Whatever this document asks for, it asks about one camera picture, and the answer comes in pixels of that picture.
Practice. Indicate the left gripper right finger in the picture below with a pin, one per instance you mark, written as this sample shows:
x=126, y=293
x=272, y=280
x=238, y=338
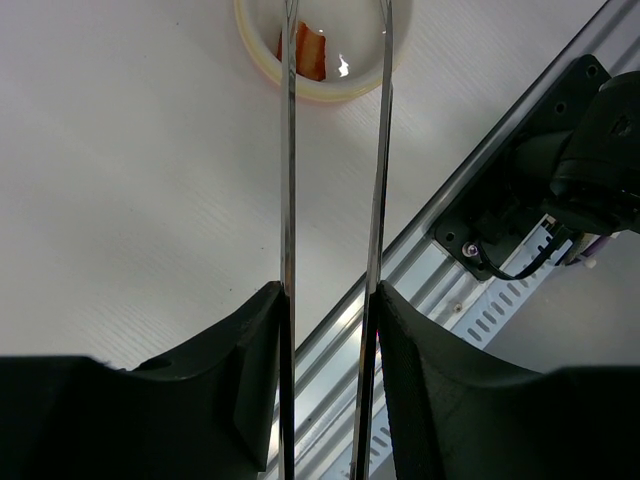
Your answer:
x=457, y=412

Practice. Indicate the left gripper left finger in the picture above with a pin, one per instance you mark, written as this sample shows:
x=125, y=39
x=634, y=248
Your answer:
x=201, y=410

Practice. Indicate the red bacon strip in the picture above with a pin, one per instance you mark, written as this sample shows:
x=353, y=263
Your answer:
x=310, y=53

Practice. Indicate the white round lunch bowl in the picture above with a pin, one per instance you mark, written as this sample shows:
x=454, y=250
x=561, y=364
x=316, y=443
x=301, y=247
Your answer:
x=342, y=45

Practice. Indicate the slotted grey cable duct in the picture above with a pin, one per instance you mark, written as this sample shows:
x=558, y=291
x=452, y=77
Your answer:
x=440, y=288

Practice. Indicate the aluminium mounting rail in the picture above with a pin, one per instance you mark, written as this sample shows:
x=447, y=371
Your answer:
x=329, y=363

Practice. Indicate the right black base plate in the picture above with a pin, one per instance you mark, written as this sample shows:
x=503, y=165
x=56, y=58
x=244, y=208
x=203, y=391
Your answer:
x=500, y=205

